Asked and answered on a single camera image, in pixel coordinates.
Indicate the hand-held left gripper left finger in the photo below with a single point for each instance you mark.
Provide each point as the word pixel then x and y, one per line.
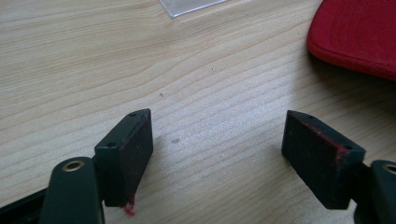
pixel 124 161

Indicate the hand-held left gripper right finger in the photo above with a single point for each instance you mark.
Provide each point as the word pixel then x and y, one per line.
pixel 320 161

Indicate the red cap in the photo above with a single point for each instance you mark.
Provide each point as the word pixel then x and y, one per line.
pixel 355 34

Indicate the clear plastic sheet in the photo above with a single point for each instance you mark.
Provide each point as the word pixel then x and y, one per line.
pixel 190 6

